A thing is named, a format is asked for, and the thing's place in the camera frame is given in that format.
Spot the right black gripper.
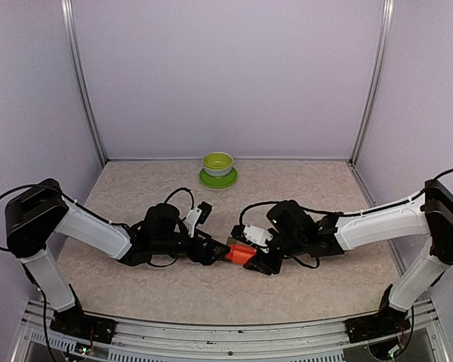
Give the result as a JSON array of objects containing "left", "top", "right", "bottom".
[{"left": 244, "top": 227, "right": 307, "bottom": 275}]

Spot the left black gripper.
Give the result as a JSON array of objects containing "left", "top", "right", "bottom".
[{"left": 153, "top": 228, "right": 230, "bottom": 265}]

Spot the red pill bottle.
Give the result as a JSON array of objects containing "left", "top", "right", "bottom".
[{"left": 225, "top": 244, "right": 257, "bottom": 265}]

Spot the green weekly pill organizer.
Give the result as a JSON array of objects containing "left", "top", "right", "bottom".
[{"left": 226, "top": 237, "right": 239, "bottom": 245}]

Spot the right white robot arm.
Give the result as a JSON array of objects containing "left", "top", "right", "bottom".
[{"left": 231, "top": 176, "right": 453, "bottom": 335}]

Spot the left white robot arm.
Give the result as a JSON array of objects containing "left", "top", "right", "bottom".
[{"left": 0, "top": 179, "right": 230, "bottom": 336}]

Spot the green saucer plate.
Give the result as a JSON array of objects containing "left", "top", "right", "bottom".
[{"left": 199, "top": 168, "right": 238, "bottom": 189}]

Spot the green and white bowl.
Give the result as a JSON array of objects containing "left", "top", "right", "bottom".
[{"left": 202, "top": 152, "right": 234, "bottom": 177}]

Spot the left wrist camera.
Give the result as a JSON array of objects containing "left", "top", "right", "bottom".
[{"left": 183, "top": 201, "right": 212, "bottom": 238}]

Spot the front aluminium rail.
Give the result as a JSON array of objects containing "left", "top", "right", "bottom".
[{"left": 20, "top": 297, "right": 448, "bottom": 362}]

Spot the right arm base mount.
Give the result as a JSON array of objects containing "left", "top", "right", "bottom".
[{"left": 344, "top": 314, "right": 411, "bottom": 343}]

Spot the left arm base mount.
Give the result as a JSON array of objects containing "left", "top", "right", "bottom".
[{"left": 50, "top": 313, "right": 117, "bottom": 345}]

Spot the right aluminium frame post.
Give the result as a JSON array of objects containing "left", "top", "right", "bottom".
[{"left": 349, "top": 0, "right": 395, "bottom": 168}]

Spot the aluminium frame post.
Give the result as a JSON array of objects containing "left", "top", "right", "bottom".
[
  {"left": 349, "top": 0, "right": 395, "bottom": 168},
  {"left": 60, "top": 0, "right": 109, "bottom": 168}
]

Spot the left aluminium frame post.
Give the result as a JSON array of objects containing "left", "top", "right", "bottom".
[{"left": 60, "top": 0, "right": 109, "bottom": 168}]

